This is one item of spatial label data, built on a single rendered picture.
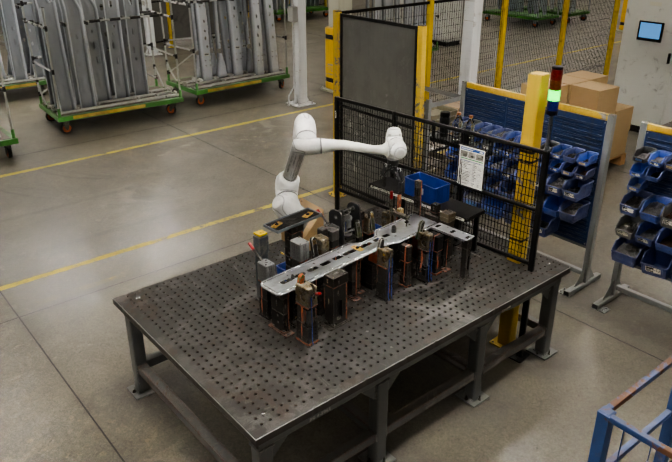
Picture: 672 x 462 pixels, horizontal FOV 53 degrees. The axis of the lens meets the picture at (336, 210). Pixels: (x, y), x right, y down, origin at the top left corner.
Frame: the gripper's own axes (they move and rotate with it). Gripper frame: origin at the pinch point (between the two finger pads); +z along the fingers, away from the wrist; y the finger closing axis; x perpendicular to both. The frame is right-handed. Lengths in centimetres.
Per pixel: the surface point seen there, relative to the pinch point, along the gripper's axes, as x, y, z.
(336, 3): 497, -566, -28
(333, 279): -87, 35, 21
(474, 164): 54, 27, -10
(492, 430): -21, 107, 123
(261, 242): -98, -16, 12
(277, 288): -113, 17, 24
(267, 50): 427, -667, 54
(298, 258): -83, 1, 22
